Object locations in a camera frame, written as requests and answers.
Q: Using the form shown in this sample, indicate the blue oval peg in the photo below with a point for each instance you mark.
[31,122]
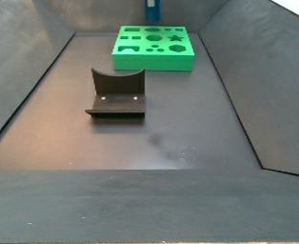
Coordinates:
[153,11]

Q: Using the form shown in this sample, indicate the green shape sorting board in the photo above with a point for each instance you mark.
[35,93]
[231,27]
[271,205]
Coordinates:
[157,48]

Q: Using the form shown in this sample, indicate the black curved holder stand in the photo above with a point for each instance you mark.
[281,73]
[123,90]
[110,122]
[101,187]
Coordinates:
[119,94]

